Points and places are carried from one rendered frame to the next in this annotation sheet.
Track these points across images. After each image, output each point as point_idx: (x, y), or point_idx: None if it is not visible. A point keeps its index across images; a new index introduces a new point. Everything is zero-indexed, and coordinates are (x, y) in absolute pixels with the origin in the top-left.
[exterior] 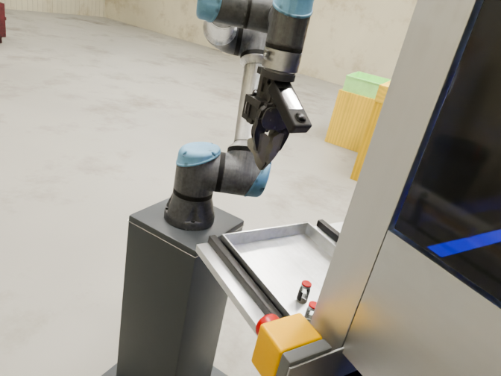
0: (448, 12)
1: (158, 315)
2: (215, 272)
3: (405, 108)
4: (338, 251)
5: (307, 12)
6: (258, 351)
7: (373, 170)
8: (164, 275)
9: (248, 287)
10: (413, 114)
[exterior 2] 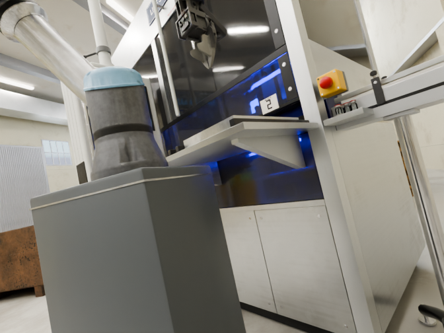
0: None
1: (222, 308)
2: (268, 123)
3: (295, 2)
4: (305, 52)
5: None
6: (340, 80)
7: (298, 22)
8: (206, 230)
9: (276, 120)
10: (297, 4)
